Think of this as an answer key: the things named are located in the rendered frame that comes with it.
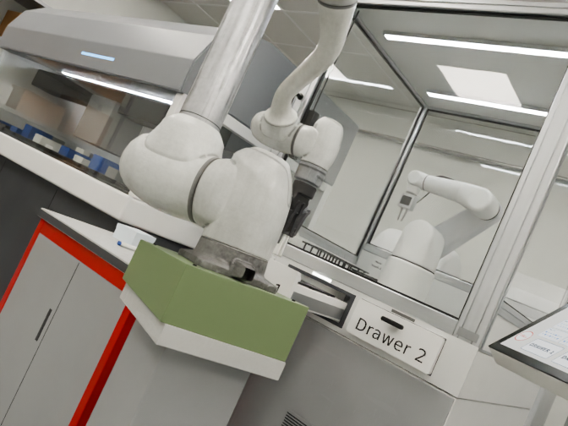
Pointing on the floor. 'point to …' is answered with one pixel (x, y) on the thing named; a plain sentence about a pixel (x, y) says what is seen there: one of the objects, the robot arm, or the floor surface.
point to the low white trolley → (62, 324)
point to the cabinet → (355, 391)
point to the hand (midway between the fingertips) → (279, 244)
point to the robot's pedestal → (175, 375)
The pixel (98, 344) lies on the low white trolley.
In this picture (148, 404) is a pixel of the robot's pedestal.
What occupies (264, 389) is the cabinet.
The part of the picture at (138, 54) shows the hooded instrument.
